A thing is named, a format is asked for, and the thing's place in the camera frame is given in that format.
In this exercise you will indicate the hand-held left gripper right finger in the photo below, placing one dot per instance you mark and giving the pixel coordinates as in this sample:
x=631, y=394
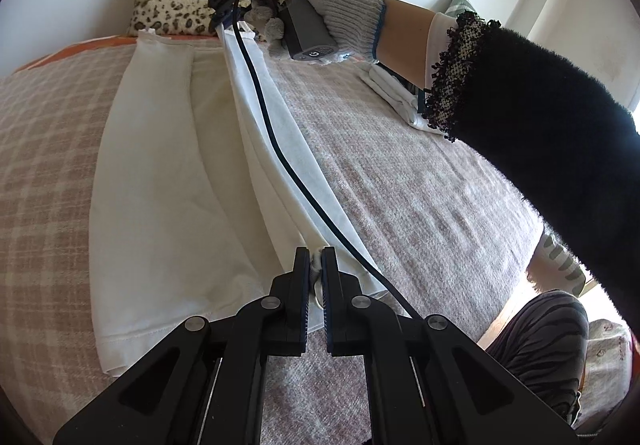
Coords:
x=327, y=297

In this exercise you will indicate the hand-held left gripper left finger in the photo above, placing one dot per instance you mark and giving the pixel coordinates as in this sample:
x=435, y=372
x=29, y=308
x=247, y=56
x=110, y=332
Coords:
x=302, y=297

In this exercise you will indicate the white camisole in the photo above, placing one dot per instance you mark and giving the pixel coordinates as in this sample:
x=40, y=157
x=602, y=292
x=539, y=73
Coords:
x=165, y=200

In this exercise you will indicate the person's right forearm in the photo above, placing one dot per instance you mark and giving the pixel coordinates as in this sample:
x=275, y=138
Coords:
x=525, y=125

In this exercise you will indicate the person's right hand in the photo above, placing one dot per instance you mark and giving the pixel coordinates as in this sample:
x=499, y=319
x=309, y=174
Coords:
x=345, y=10

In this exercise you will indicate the beige plaid blanket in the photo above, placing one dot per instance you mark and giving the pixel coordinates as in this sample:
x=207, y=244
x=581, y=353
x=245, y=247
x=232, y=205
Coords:
x=425, y=185

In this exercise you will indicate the orange patterned bed sheet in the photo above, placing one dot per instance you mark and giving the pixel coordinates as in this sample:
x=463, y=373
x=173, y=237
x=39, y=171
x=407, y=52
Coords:
x=80, y=47

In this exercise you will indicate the folded white garment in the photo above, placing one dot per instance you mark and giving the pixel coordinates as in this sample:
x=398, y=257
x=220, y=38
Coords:
x=390, y=87

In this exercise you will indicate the person's striped pants leg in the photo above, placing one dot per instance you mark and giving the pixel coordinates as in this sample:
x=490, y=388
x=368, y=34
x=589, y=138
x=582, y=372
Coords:
x=540, y=345

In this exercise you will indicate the green striped pillow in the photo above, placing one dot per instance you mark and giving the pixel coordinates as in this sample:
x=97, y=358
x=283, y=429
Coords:
x=457, y=5
x=560, y=265

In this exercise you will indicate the beige printed cloth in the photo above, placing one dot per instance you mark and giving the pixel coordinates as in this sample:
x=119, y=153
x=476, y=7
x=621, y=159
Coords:
x=607, y=360

